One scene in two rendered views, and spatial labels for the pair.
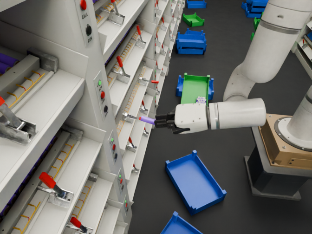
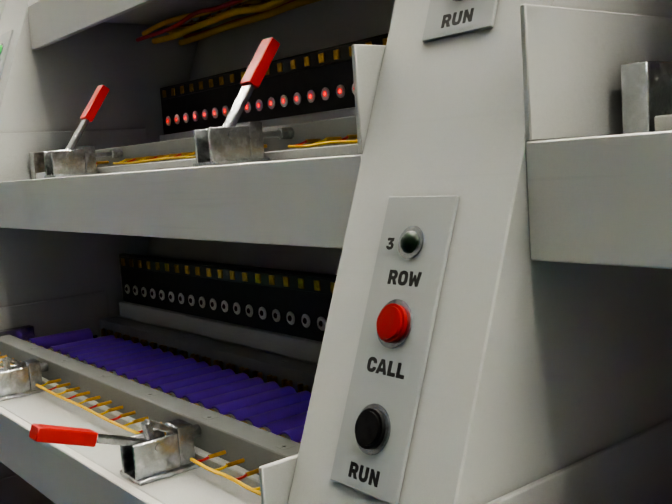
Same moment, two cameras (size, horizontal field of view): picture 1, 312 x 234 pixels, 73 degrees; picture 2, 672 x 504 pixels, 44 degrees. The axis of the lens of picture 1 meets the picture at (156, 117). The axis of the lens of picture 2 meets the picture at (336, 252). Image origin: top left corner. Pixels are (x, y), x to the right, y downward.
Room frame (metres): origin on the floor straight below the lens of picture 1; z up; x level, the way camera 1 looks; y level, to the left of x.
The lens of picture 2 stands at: (1.29, -0.27, 0.58)
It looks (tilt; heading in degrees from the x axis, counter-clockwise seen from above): 7 degrees up; 132
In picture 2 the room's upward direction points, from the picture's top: 12 degrees clockwise
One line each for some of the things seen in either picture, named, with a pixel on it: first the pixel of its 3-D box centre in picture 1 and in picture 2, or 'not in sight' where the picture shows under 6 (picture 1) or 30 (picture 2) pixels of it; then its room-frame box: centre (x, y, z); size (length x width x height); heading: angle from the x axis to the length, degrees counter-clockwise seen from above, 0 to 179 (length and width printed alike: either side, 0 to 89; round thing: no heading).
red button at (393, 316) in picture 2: not in sight; (396, 324); (1.09, 0.01, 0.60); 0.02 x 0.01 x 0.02; 170
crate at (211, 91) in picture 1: (195, 87); not in sight; (1.49, -0.33, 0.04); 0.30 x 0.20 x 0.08; 80
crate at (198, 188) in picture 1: (193, 179); not in sight; (0.61, -0.21, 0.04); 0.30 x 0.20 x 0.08; 24
